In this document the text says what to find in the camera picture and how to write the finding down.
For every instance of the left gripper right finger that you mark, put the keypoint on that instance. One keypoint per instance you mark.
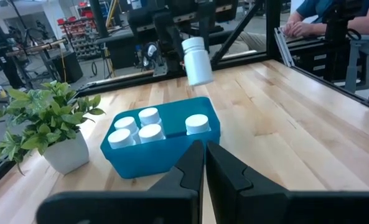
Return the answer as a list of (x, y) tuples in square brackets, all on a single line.
[(227, 180)]

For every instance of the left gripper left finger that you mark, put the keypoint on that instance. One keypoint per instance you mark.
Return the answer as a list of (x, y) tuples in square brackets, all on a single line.
[(187, 174)]

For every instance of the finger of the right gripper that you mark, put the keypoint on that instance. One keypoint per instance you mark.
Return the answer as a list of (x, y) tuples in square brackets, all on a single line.
[(178, 28), (207, 18)]

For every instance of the white plastic pill bottle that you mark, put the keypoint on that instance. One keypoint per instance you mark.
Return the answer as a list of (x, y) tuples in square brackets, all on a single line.
[(126, 122), (120, 138), (149, 114), (197, 124), (151, 133), (198, 63)]

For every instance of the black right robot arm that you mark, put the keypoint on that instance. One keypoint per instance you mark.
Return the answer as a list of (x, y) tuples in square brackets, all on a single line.
[(147, 21)]

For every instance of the blue plastic basket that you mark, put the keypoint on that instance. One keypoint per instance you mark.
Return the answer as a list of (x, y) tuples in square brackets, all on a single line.
[(140, 161)]

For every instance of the silver aluminium extrusion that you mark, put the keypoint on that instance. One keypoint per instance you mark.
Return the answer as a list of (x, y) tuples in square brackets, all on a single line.
[(283, 46)]

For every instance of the person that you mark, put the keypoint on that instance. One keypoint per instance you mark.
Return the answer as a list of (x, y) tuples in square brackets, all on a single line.
[(299, 29)]

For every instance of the shelf with red bins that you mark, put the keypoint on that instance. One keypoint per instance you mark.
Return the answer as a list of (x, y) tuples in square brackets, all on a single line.
[(81, 34)]

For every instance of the black drawer cabinet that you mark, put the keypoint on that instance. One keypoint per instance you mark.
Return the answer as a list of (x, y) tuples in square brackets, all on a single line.
[(311, 60)]

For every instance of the black box cabinet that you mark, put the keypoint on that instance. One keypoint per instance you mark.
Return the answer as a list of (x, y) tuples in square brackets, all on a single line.
[(67, 67)]

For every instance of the green plant in white pot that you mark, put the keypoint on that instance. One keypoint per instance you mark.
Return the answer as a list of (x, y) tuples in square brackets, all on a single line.
[(67, 155)]

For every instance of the grey stand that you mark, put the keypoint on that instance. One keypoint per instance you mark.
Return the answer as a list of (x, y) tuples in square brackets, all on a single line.
[(355, 62)]

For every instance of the silver mounting bracket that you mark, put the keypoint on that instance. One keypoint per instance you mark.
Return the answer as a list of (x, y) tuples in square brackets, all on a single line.
[(160, 67)]

